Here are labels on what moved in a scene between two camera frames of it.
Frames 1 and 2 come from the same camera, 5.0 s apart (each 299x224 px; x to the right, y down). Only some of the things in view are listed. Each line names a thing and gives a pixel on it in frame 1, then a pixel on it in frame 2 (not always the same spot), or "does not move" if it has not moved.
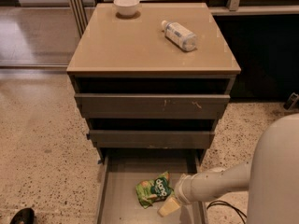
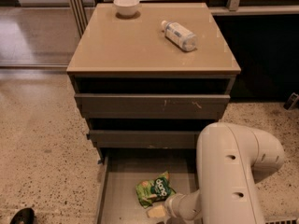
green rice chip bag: [154, 190] does not move
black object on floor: [25, 216] does not move
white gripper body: [186, 189] -> [171, 204]
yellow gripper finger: [169, 206] -> [156, 212]
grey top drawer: [151, 105] does not move
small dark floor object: [291, 101] does not move
